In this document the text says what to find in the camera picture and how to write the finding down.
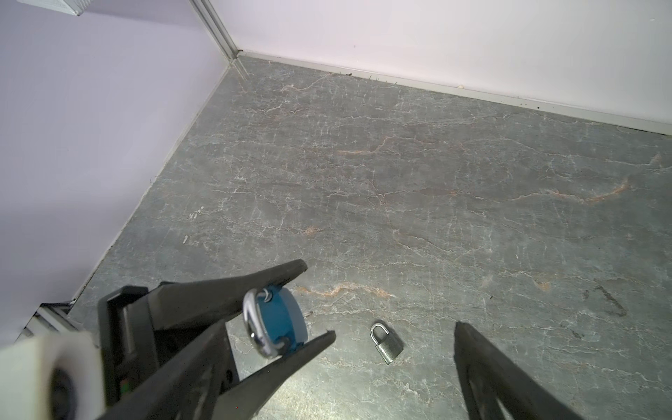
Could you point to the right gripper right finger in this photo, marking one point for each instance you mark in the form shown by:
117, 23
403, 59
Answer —
492, 384

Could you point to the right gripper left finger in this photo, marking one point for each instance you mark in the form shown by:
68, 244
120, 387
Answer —
186, 387

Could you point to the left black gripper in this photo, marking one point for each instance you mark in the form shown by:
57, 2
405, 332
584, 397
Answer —
142, 329

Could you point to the blue padlock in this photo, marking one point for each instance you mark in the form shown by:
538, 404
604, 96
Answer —
274, 321

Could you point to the grey padlock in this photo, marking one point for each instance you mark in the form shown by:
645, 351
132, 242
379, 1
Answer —
387, 342

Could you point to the white mesh box basket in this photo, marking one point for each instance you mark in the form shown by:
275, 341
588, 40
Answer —
68, 7

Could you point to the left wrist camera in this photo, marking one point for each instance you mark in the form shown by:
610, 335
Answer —
52, 376

